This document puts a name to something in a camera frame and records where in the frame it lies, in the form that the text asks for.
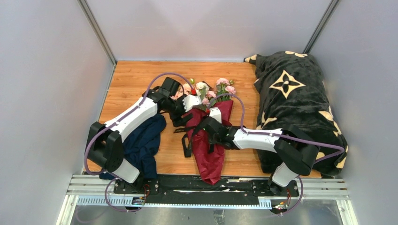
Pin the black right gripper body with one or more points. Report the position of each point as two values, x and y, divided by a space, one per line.
212 139

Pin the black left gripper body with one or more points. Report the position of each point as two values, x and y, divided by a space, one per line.
176 110

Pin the dark red wrapping paper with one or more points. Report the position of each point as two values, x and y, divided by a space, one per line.
209 158

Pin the pink fake flower bouquet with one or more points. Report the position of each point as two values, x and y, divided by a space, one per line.
216 96

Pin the black floral plush blanket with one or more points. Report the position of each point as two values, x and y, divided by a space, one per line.
292 91

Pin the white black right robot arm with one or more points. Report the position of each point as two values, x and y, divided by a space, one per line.
296 149

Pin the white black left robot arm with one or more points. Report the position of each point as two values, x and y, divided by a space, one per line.
104 151

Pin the navy blue cloth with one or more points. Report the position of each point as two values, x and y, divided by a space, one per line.
141 145

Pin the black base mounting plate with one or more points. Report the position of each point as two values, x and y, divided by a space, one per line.
188 189

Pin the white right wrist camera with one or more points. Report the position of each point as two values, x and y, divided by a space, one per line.
215 115

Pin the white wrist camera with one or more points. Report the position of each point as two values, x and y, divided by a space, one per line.
191 101
215 115

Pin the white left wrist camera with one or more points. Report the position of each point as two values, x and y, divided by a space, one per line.
191 101

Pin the aluminium frame rail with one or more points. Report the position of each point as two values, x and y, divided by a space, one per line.
85 190

